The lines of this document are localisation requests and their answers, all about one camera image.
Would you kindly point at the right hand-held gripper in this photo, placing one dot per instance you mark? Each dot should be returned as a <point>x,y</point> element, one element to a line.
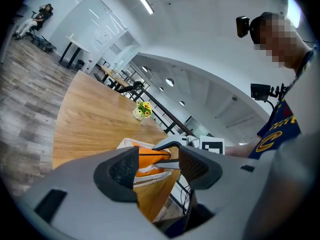
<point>212,145</point>

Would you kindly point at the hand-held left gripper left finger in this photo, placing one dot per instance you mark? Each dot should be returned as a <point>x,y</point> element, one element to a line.
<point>82,209</point>

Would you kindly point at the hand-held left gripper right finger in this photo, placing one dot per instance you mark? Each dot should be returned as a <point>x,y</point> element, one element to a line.
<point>237,196</point>

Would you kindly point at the orange and white box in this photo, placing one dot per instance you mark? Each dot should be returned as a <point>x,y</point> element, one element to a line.
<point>150,159</point>

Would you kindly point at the white tissue box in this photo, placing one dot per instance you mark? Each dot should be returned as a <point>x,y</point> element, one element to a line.
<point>127,142</point>

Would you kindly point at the person's right forearm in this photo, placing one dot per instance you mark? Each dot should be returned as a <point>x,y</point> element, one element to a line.
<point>240,150</point>

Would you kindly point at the round ceiling light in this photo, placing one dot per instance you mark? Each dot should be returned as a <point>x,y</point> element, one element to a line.
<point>170,82</point>
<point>182,103</point>
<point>145,69</point>

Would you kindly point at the sunflower pot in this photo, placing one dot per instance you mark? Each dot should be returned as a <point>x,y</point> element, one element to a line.
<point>143,109</point>

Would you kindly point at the black office chair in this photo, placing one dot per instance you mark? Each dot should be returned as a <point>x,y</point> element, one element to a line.
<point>127,89</point>

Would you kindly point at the person's navy shirt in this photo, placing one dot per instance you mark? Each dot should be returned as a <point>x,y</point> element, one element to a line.
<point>280,126</point>

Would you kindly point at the square wooden table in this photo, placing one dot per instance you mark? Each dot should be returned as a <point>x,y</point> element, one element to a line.
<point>95,119</point>

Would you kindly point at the round wooden table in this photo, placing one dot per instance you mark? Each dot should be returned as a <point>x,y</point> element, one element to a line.
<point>110,71</point>

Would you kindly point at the clear water jug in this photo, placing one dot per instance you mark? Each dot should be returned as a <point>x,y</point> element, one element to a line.
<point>88,66</point>

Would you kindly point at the black trash bin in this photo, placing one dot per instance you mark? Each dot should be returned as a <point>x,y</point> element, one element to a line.
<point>80,64</point>

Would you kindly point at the round white table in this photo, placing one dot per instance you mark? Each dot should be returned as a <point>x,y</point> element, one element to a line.
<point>77,44</point>

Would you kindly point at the person's head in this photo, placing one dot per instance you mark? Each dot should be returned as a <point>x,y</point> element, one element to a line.
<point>275,39</point>

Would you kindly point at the black floor bag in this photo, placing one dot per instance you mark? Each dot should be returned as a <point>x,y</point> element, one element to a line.
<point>46,45</point>

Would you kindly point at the black chest camera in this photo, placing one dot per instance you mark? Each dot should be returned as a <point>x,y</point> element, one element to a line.
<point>260,91</point>

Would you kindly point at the black head camera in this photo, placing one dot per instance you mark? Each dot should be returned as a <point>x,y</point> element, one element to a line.
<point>242,26</point>

